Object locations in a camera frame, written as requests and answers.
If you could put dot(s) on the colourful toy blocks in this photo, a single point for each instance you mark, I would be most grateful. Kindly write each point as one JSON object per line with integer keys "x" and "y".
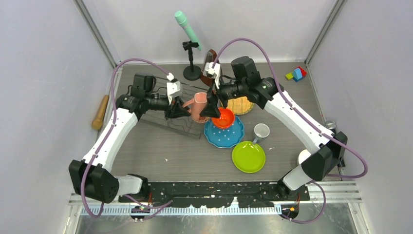
{"x": 297, "y": 74}

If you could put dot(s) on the brown wooden metronome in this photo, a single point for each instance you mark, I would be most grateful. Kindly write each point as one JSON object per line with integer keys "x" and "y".
{"x": 209, "y": 57}

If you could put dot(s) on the grey mug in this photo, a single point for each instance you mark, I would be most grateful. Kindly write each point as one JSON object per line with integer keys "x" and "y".
{"x": 261, "y": 132}

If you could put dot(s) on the black wire dish rack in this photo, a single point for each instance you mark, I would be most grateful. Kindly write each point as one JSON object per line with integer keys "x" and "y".
{"x": 182, "y": 125}

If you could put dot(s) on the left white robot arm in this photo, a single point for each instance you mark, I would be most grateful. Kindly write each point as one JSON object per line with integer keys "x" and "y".
{"x": 91, "y": 177}

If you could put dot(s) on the orange bowl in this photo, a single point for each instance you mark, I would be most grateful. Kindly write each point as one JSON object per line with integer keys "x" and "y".
{"x": 226, "y": 119}

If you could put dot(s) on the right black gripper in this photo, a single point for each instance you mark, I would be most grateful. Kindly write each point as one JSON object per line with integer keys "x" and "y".
{"x": 211, "y": 109}

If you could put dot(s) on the wooden rolling pin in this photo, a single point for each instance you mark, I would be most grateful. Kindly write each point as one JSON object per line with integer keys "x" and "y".
{"x": 100, "y": 114}

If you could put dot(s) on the woven bamboo coaster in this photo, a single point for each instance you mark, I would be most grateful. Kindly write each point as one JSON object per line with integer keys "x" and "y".
{"x": 240, "y": 106}

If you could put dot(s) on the black handheld microphone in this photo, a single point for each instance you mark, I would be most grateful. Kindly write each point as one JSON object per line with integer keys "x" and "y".
{"x": 330, "y": 125}

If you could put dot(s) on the pink ceramic mug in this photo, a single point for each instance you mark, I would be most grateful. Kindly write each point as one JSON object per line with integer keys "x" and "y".
{"x": 196, "y": 106}

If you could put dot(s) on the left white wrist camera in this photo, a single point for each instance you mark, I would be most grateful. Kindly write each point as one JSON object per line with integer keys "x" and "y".
{"x": 174, "y": 88}

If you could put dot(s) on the black microphone stand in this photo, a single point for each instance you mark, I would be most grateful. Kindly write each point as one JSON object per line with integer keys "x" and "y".
{"x": 191, "y": 72}

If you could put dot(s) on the green plate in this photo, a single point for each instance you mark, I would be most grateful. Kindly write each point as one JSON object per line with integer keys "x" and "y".
{"x": 248, "y": 157}

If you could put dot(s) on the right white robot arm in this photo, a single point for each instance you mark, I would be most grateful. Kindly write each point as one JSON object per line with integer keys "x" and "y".
{"x": 326, "y": 147}

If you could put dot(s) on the blue dotted plate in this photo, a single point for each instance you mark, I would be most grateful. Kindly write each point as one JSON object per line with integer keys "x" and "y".
{"x": 224, "y": 138}

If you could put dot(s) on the white bowl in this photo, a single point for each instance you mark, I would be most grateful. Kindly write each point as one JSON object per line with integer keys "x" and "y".
{"x": 303, "y": 155}

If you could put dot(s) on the mint green microphone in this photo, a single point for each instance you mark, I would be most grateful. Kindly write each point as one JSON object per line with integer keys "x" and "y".
{"x": 184, "y": 23}

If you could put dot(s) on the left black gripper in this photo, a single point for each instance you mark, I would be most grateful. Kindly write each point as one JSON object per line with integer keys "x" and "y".
{"x": 181, "y": 111}

